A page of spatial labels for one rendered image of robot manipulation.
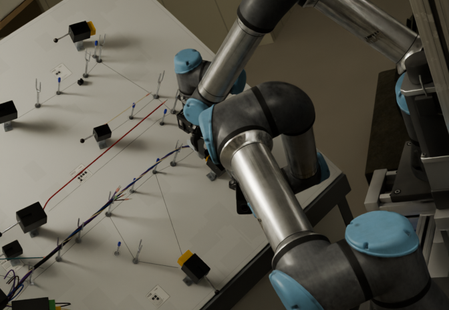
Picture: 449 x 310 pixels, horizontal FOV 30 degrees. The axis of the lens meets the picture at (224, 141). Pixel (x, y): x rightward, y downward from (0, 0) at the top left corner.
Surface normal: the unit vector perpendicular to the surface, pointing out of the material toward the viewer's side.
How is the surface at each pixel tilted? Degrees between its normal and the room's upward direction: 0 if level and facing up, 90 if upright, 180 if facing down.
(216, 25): 90
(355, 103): 0
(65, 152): 45
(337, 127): 0
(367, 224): 8
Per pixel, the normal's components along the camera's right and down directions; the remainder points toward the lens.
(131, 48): 0.20, -0.47
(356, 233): -0.24, -0.86
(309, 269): -0.25, -0.59
